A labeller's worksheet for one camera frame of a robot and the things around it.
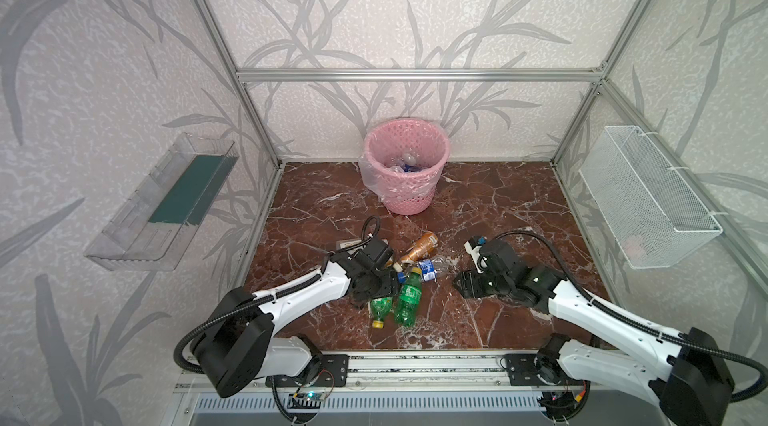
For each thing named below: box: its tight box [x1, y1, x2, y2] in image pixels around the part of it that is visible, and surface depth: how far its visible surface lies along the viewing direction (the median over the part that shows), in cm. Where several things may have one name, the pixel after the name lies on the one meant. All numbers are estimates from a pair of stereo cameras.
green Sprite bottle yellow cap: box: [394, 266, 423, 328], surface depth 82 cm
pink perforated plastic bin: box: [364, 118, 451, 216], surface depth 98 cm
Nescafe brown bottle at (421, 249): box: [400, 231, 439, 263], surface depth 93 cm
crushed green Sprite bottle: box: [371, 296, 393, 329], surface depth 82 cm
